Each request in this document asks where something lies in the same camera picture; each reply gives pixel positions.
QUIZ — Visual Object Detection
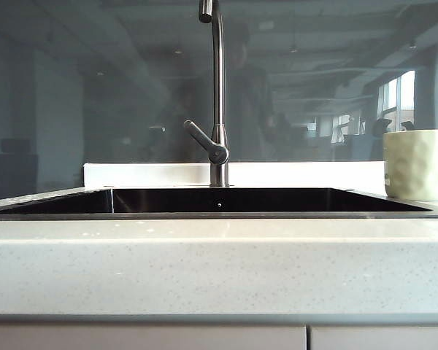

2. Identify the steel faucet lever handle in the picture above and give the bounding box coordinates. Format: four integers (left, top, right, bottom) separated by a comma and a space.
183, 120, 230, 165

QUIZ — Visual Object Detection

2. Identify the pale green ceramic mug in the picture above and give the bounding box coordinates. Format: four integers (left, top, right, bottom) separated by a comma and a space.
382, 128, 438, 201

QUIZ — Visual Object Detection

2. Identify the black rectangular sink basin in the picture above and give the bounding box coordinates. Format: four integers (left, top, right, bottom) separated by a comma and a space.
0, 186, 434, 219

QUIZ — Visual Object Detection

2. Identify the stainless steel gooseneck faucet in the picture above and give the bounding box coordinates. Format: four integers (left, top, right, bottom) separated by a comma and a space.
198, 0, 231, 188

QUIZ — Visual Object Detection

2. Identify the white backsplash ledge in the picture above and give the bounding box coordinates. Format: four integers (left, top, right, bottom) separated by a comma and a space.
82, 160, 388, 189

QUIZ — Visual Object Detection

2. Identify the wide grey cabinet door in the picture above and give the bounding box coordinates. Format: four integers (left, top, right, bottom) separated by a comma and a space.
0, 325, 307, 350

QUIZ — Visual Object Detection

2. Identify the narrow grey cabinet door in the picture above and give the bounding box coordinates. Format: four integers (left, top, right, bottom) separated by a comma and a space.
310, 325, 438, 350

